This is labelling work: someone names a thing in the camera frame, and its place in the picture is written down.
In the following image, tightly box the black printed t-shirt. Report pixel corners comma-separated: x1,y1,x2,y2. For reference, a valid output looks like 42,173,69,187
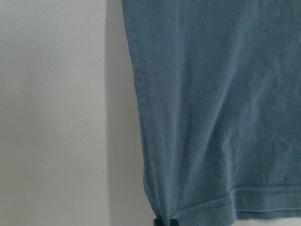
122,0,301,226

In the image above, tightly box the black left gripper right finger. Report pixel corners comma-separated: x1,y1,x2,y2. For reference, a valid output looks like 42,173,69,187
169,219,179,226

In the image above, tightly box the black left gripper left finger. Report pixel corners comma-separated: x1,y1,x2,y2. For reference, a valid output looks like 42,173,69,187
153,218,164,226

